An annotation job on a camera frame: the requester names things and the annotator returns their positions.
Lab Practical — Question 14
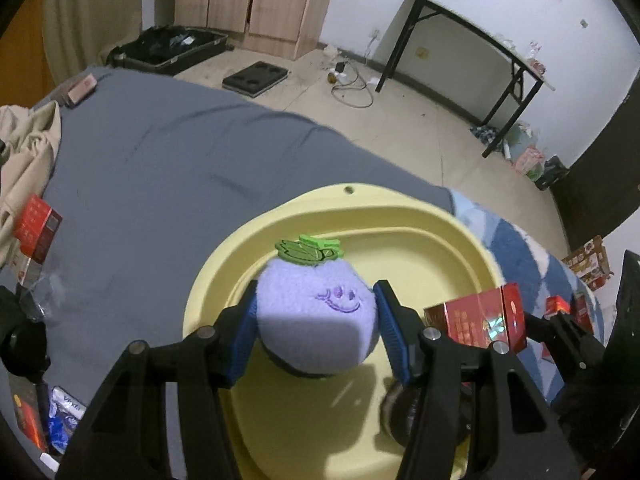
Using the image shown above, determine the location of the purple plush toy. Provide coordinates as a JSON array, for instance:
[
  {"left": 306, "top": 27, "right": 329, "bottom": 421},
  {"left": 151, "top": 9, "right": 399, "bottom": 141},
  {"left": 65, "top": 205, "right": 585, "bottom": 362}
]
[{"left": 256, "top": 235, "right": 378, "bottom": 378}]

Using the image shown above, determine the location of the dark brown door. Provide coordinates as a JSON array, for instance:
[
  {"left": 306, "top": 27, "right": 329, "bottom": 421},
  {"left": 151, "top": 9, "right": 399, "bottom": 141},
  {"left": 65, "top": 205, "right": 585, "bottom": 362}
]
[{"left": 551, "top": 81, "right": 640, "bottom": 250}]

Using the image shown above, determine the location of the beige cloth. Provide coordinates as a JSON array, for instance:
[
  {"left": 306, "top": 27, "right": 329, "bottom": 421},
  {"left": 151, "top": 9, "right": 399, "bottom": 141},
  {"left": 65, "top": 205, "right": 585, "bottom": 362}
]
[{"left": 0, "top": 101, "right": 62, "bottom": 266}]

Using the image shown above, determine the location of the flat red box underneath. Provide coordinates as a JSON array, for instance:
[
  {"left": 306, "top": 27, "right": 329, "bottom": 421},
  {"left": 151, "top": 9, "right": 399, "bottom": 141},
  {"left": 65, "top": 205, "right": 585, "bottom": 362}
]
[{"left": 544, "top": 292, "right": 594, "bottom": 334}]

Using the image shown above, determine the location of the grey bed sheet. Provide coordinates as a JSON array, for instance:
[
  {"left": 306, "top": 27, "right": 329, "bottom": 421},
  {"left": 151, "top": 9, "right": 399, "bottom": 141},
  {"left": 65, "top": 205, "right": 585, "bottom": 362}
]
[{"left": 42, "top": 68, "right": 452, "bottom": 403}]

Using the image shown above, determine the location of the dark checkered cloth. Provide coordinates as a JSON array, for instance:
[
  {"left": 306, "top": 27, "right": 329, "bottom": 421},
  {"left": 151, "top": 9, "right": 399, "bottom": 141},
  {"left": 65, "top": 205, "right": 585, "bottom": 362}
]
[{"left": 470, "top": 125, "right": 498, "bottom": 146}]

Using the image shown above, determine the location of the blue white plush rug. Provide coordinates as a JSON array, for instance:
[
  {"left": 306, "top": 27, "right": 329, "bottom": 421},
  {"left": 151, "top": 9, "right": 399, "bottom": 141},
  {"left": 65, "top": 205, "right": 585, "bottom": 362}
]
[{"left": 450, "top": 191, "right": 608, "bottom": 342}]

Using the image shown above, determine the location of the black foam insert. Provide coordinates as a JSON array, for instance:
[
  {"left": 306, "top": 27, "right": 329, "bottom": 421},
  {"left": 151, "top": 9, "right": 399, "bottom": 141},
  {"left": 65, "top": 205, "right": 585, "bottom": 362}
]
[{"left": 222, "top": 61, "right": 288, "bottom": 99}]

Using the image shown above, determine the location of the small red cigarette box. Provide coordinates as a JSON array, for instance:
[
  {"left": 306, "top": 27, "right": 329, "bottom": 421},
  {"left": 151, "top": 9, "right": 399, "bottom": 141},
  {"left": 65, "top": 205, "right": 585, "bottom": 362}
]
[{"left": 11, "top": 195, "right": 63, "bottom": 288}]

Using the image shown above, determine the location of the yellow plastic tray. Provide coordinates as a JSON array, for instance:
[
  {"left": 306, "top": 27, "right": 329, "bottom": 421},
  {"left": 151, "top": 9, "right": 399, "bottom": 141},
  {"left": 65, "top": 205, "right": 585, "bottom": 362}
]
[{"left": 182, "top": 184, "right": 503, "bottom": 479}]

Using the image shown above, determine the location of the black folding table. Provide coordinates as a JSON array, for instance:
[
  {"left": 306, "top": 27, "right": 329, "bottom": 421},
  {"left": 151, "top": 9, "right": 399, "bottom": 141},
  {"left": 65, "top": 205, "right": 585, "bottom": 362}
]
[{"left": 375, "top": 0, "right": 555, "bottom": 156}]

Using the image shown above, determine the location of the tall printed cardboard box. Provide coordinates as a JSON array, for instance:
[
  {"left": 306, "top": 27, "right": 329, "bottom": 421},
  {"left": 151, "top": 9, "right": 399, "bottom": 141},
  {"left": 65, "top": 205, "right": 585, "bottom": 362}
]
[{"left": 562, "top": 235, "right": 613, "bottom": 292}]

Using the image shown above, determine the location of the power strip with cables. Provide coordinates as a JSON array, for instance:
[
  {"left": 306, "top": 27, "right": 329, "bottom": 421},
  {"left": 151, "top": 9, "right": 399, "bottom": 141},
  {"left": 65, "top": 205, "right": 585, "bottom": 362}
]
[{"left": 322, "top": 46, "right": 374, "bottom": 110}]

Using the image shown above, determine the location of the pink snack bag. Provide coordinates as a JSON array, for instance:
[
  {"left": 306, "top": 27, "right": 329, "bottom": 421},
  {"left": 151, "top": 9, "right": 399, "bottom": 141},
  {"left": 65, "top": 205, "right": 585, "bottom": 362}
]
[{"left": 513, "top": 146, "right": 544, "bottom": 174}]

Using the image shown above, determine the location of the black bag by door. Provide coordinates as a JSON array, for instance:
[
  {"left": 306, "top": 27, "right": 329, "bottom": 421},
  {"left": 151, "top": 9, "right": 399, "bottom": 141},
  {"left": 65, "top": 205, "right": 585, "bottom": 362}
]
[{"left": 535, "top": 155, "right": 568, "bottom": 191}]

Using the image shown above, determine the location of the large shiny red box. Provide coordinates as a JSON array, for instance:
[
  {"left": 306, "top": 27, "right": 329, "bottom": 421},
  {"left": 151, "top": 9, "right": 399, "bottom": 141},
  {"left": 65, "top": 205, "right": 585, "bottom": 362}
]
[{"left": 424, "top": 283, "right": 527, "bottom": 353}]

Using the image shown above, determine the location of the black equipment case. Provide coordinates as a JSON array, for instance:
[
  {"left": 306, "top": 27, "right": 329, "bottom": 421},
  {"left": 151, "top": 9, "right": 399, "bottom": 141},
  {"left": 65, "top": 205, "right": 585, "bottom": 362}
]
[{"left": 106, "top": 25, "right": 228, "bottom": 76}]

